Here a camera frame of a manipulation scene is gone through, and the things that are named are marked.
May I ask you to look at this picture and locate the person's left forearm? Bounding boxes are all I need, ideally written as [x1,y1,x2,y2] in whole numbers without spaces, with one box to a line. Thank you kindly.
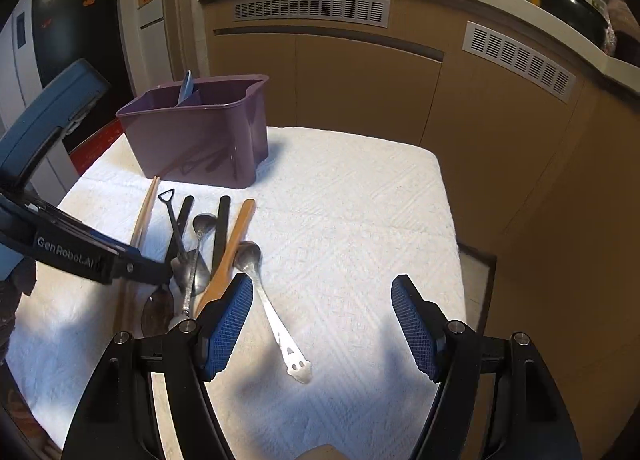
[0,257,38,366]

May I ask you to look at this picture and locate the black pot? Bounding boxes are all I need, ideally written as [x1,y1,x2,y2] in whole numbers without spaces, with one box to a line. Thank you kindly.
[539,0,608,44]

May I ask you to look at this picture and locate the white towel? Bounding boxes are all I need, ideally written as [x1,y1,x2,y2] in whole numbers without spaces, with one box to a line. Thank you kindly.
[5,126,468,460]

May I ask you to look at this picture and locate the short grey vent grille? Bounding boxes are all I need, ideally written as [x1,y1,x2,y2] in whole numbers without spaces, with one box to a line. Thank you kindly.
[462,20,577,104]

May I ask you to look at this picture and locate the wooden kitchen cabinet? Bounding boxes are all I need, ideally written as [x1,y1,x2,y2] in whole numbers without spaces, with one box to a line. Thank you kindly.
[200,0,640,460]

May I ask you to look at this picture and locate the metal spoon with face handle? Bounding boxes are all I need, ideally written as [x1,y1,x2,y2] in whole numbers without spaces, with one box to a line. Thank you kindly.
[233,241,314,385]

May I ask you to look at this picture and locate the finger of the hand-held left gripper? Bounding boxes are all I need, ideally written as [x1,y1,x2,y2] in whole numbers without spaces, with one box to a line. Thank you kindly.
[111,244,173,287]

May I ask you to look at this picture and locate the wooden chopstick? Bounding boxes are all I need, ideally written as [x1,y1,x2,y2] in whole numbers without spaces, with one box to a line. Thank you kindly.
[116,176,157,331]
[122,177,161,331]

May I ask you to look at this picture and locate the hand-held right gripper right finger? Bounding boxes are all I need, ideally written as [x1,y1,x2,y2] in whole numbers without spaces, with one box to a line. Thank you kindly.
[391,274,583,460]

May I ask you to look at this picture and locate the large metal spoon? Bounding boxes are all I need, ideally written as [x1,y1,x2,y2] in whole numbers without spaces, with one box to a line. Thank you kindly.
[170,249,212,297]

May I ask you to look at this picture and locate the dark metal spoon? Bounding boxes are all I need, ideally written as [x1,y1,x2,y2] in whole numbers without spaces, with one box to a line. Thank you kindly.
[141,284,175,336]

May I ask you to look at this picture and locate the white hallway cabinet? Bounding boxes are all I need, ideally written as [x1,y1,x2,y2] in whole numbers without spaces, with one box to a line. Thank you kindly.
[117,0,173,97]

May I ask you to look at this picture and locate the small metal spoon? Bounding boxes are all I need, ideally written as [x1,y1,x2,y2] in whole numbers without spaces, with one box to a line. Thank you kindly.
[182,213,217,318]

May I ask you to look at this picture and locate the purple utensil holder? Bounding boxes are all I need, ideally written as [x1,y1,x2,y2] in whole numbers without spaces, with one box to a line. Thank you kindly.
[116,73,271,189]

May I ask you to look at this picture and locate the black door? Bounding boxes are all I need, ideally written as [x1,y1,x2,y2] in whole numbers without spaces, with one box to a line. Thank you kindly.
[30,0,132,151]

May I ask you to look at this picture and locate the wooden spoon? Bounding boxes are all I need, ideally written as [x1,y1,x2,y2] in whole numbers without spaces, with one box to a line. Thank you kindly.
[193,199,256,321]

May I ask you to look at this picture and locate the long grey vent grille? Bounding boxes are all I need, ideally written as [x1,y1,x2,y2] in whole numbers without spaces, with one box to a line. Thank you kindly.
[233,0,391,28]

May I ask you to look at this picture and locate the black utensil with triangular loop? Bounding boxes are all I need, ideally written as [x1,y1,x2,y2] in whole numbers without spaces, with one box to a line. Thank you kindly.
[158,189,198,291]

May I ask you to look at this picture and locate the red doormat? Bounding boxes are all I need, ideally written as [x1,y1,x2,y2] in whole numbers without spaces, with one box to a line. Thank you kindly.
[70,120,123,173]

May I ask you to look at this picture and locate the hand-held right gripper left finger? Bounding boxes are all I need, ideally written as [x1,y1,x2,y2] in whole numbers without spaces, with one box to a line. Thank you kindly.
[62,273,254,460]

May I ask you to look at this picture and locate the black utensil handle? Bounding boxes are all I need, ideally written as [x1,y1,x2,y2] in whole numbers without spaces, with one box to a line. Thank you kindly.
[210,195,231,278]
[165,195,195,266]

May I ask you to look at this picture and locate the white door panel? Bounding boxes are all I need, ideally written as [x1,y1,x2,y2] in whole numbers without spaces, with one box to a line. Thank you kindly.
[0,0,78,201]

